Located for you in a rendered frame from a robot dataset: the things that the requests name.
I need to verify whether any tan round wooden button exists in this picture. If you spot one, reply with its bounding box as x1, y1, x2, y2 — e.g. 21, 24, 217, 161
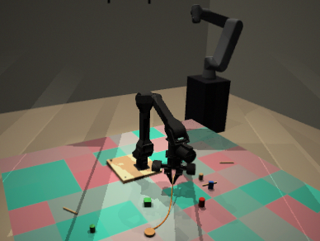
144, 228, 155, 238

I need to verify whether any blue rectangular block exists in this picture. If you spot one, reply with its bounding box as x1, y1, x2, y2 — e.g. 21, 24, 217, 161
208, 181, 214, 190

